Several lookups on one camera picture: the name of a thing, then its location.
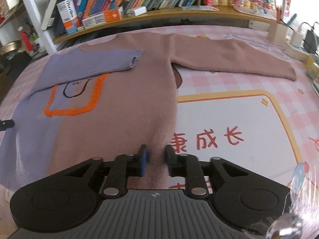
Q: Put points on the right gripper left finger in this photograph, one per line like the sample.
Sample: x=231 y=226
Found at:
x=123 y=167

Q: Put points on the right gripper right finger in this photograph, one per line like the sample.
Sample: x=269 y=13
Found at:
x=188 y=167

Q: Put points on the brass bowl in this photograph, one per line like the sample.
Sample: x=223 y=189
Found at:
x=11 y=47

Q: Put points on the red tassel ornament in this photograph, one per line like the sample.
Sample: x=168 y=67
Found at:
x=25 y=39

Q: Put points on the pink checkered tablecloth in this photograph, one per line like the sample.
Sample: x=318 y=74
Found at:
x=265 y=124

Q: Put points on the wooden white bookshelf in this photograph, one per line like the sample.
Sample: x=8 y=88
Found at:
x=50 y=44

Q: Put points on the white orange medicine box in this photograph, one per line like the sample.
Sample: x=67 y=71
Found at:
x=68 y=16

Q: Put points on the flat orange white box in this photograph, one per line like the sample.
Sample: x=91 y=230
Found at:
x=104 y=17

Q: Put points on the white charger block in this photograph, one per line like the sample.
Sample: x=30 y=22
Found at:
x=137 y=11

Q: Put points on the white power strip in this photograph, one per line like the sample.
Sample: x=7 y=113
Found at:
x=295 y=52

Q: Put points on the beige pen holder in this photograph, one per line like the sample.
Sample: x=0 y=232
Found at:
x=277 y=33

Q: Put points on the black power adapter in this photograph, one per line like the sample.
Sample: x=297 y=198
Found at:
x=311 y=42

